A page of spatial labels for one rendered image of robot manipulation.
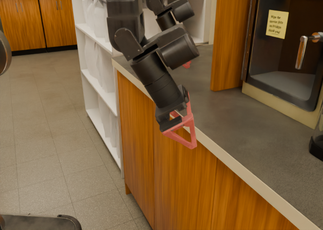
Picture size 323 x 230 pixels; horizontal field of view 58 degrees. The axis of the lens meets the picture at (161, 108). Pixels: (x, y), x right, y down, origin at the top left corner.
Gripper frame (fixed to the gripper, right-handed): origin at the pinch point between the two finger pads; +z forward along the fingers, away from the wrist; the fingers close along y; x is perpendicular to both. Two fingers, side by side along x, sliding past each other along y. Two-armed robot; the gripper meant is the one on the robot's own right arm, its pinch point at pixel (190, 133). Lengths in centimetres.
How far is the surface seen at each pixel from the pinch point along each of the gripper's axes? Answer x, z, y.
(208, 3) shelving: -26, -2, 142
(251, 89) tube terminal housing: -19, 19, 44
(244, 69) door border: -20, 12, 47
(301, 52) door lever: -32.5, 4.5, 21.2
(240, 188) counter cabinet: -2.2, 25.1, 6.8
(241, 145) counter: -7.5, 16.2, 11.5
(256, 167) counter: -8.7, 17.2, 2.1
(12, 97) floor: 209, -10, 260
